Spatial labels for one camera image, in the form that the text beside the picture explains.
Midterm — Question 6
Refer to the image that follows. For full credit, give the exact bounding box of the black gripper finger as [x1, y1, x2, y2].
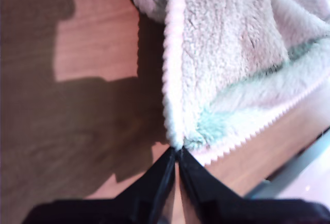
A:
[177, 149, 330, 224]
[23, 148, 176, 224]

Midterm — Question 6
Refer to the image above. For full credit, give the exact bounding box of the white fluffy tea towel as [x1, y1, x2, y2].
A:
[121, 0, 330, 167]

